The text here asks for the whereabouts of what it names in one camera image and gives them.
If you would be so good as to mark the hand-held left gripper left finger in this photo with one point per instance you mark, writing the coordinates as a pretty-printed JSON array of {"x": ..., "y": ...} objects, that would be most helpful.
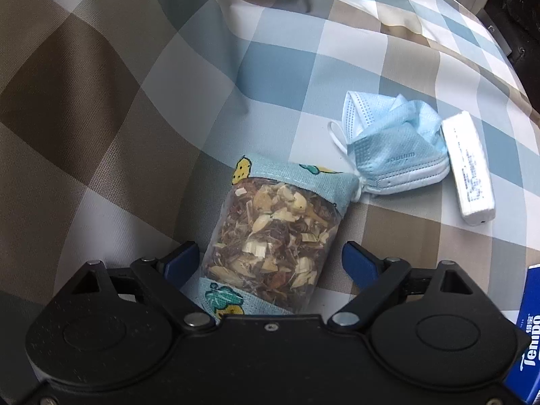
[{"x": 181, "y": 263}]

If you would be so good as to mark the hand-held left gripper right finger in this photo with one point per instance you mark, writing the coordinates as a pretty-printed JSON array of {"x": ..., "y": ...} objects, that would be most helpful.
[{"x": 358, "y": 263}]

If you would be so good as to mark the black leather sofa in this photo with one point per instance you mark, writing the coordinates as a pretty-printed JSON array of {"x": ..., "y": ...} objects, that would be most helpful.
[{"x": 523, "y": 8}]

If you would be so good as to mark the blue tissue pack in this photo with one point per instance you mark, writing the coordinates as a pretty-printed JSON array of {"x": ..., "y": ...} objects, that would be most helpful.
[{"x": 531, "y": 337}]

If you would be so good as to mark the white rectangular pack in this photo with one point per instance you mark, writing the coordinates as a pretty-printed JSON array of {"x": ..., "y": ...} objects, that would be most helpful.
[{"x": 468, "y": 168}]

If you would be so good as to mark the blue face mask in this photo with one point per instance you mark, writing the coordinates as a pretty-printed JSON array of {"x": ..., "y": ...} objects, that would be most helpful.
[{"x": 392, "y": 156}]

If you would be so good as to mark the checked bed sheet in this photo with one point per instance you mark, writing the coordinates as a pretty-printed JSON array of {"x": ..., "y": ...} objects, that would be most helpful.
[{"x": 126, "y": 114}]

